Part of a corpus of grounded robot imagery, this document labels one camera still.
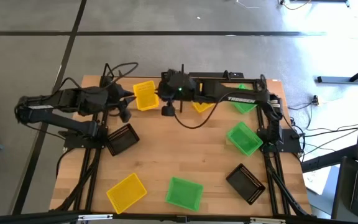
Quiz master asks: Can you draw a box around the black cable bundle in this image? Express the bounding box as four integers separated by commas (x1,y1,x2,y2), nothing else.
54,164,99,212
267,167,310,216

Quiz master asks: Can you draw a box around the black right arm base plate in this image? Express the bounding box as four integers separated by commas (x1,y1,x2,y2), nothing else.
258,129,303,154

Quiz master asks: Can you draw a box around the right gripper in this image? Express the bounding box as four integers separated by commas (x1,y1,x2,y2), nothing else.
156,68,198,103

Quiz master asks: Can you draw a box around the white paper sheet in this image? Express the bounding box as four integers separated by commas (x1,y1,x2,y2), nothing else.
302,170,326,196

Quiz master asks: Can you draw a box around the yellow plastic basket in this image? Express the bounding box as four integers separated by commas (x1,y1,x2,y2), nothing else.
132,80,160,112
192,101,216,114
106,172,148,215

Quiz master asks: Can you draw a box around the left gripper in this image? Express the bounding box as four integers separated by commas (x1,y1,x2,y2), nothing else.
103,81,137,110

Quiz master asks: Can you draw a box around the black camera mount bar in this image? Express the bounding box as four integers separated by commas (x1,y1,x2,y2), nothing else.
0,211,358,224

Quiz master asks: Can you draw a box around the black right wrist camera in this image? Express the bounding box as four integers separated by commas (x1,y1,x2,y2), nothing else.
161,105,176,118

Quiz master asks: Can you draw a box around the green plastic basket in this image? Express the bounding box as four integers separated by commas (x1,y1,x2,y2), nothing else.
165,176,204,212
231,83,258,115
227,121,264,156

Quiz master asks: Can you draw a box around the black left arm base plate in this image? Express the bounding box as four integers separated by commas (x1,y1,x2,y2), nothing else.
63,130,108,149

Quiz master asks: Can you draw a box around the black side desk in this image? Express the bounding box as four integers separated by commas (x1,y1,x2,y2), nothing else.
301,144,358,224

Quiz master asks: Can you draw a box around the black metal divider frame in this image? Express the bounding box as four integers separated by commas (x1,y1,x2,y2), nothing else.
98,62,185,113

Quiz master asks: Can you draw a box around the black aluminium table frame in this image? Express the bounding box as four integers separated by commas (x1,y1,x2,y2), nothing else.
50,73,313,217

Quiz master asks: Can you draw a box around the black desk leg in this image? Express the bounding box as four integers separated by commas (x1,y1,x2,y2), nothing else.
317,58,358,85

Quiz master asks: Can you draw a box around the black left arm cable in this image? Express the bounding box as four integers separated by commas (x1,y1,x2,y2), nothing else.
59,62,139,91

